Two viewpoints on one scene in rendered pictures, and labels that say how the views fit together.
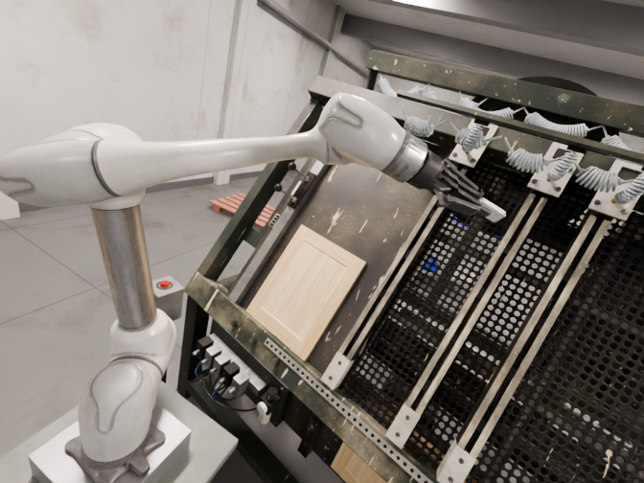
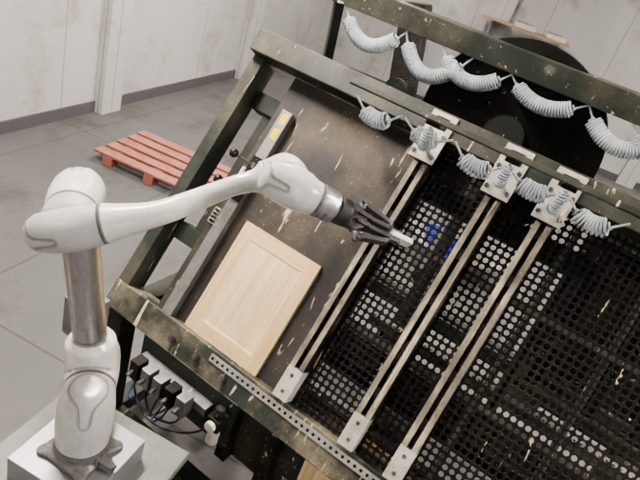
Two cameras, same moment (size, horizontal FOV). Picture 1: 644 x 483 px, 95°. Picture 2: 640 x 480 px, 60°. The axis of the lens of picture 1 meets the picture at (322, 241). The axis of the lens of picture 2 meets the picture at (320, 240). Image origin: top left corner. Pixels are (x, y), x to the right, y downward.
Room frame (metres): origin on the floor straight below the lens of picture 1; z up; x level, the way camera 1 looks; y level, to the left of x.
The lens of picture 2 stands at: (-0.68, 0.00, 2.41)
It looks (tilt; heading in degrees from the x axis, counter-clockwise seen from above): 29 degrees down; 355
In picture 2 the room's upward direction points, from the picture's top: 19 degrees clockwise
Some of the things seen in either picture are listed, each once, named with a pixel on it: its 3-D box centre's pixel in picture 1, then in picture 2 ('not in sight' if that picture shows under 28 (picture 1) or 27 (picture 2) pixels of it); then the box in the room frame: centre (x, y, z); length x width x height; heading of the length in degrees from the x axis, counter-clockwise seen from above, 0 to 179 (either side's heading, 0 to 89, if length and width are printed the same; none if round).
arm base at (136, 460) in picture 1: (122, 442); (86, 447); (0.46, 0.36, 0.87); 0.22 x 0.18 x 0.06; 67
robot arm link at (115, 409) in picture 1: (119, 402); (86, 410); (0.47, 0.38, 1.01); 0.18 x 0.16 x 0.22; 17
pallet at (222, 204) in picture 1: (255, 213); (171, 166); (4.16, 1.10, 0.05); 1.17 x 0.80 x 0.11; 72
